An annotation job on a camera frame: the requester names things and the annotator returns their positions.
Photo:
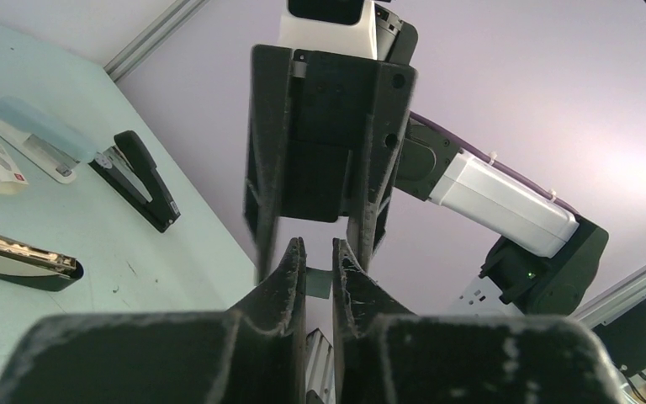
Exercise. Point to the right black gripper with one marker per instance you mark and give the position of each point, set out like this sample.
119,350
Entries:
342,120

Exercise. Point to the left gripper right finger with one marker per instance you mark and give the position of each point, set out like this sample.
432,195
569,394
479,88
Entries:
385,353

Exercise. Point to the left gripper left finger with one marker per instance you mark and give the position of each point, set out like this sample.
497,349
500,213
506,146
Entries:
251,353

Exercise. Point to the light blue stapler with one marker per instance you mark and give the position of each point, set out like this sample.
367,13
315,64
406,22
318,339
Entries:
46,141

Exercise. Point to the beige black long stapler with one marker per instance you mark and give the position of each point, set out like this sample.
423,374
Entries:
37,268

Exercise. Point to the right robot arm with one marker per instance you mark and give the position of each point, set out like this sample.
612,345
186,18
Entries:
547,254

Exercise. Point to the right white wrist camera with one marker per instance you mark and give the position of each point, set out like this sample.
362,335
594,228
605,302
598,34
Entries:
365,29

